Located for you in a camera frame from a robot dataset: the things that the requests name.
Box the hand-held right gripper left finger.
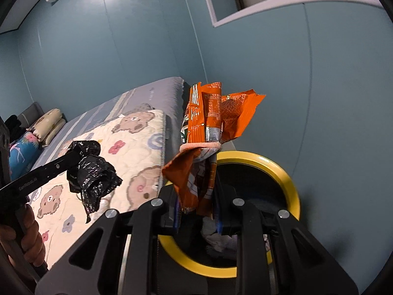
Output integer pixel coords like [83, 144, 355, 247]
[34, 187, 182, 295]

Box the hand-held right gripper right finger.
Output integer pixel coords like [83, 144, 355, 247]
[214, 185, 360, 295]

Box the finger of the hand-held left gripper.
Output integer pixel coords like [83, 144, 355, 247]
[12, 148, 85, 205]

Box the black plastic bag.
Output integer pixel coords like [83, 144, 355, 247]
[66, 140, 123, 224]

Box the yellow rimmed bin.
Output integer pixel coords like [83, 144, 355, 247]
[156, 151, 301, 278]

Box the orange snack wrapper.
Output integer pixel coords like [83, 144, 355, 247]
[162, 81, 266, 217]

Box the person's left hand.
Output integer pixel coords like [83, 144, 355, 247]
[0, 204, 47, 271]

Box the blue floral pillow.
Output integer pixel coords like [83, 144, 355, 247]
[9, 132, 42, 182]

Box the black cloth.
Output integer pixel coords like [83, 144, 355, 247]
[4, 115, 23, 143]

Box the beige printed pillow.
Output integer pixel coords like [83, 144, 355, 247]
[31, 108, 63, 136]
[40, 120, 66, 148]

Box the pink elastic band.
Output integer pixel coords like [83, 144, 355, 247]
[180, 141, 222, 155]

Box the cartoon printed blanket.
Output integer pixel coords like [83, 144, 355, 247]
[29, 109, 168, 268]

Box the white window frame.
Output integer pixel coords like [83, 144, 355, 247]
[198, 0, 383, 28]

